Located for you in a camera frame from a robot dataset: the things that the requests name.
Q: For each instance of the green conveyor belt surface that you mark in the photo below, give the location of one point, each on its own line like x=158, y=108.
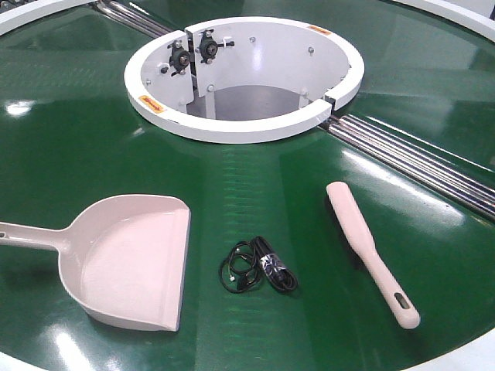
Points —
x=271, y=281

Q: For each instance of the pink hand brush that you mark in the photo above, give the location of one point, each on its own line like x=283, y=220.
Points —
x=360, y=239

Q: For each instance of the right black bearing mount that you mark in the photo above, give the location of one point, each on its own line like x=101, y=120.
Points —
x=209, y=48

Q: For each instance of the steel roller strip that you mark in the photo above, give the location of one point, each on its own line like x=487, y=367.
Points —
x=374, y=139
x=132, y=18

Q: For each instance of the right steel roller strip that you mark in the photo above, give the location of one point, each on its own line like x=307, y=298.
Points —
x=374, y=139

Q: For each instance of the left black bearing mount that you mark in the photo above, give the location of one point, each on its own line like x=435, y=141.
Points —
x=179, y=59

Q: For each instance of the black bearing mount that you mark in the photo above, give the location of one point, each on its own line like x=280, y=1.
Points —
x=209, y=48
x=179, y=59

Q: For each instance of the orange warning label front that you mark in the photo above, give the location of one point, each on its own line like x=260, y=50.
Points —
x=154, y=105

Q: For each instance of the left steel roller strip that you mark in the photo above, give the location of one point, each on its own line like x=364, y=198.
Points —
x=132, y=18

